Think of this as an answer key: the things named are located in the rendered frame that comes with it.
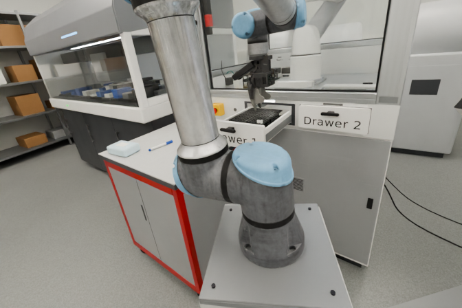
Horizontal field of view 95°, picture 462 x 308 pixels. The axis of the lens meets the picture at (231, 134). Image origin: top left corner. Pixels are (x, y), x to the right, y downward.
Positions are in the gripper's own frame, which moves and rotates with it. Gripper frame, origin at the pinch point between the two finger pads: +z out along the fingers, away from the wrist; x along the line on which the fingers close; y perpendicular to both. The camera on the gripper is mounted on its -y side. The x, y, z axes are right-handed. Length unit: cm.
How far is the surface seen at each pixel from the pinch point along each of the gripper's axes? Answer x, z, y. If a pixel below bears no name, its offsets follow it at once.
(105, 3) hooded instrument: -1, -55, -94
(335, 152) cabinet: 22.8, 27.3, 28.2
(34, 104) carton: 5, 23, -384
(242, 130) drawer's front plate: -10.9, 7.5, -0.9
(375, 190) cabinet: 23, 43, 46
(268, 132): -2.9, 10.0, 6.6
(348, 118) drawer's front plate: 21.1, 9.2, 32.3
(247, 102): 22.9, 5.4, -18.8
